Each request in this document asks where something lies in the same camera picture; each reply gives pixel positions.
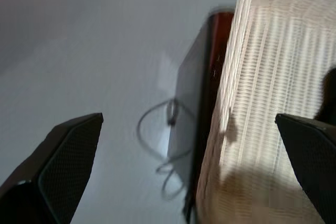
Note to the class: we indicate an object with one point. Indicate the pale woven laundry basket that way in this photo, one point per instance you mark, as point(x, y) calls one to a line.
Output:
point(262, 77)

